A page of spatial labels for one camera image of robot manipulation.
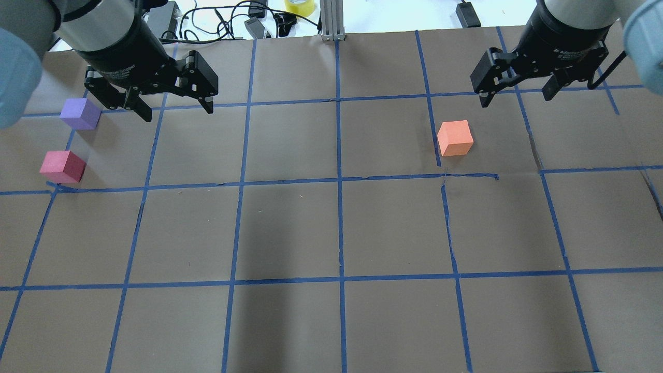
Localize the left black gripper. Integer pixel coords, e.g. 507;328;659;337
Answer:
75;15;219;122

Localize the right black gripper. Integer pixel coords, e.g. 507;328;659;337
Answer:
470;5;609;108

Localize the orange foam cube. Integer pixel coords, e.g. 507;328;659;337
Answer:
437;120;474;157

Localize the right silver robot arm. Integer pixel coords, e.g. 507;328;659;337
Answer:
470;1;662;108

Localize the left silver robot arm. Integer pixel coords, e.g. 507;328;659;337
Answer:
1;1;219;129

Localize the purple foam cube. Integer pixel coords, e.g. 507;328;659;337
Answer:
59;98;102;130

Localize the black power adapter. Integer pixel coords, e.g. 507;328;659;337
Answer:
455;1;482;28

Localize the red foam cube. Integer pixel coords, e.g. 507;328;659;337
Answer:
39;150;86;184

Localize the yellow tape roll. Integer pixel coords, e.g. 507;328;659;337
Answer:
284;0;315;17

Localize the brown paper table cover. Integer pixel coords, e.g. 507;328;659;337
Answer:
2;27;661;372

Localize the aluminium frame post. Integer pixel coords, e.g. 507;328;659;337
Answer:
320;0;346;42

